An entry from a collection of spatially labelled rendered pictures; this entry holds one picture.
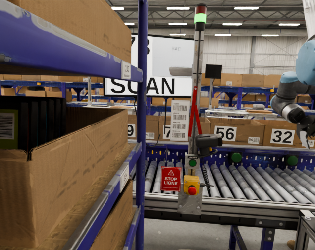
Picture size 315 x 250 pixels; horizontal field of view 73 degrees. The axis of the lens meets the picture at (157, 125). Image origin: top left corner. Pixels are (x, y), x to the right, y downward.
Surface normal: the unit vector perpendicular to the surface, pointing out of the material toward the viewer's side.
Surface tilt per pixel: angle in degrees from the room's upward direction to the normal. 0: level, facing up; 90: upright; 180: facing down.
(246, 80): 90
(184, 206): 90
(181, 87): 86
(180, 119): 90
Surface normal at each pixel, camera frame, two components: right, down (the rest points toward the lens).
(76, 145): 0.99, 0.05
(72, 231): 0.03, -0.98
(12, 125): -0.08, 0.04
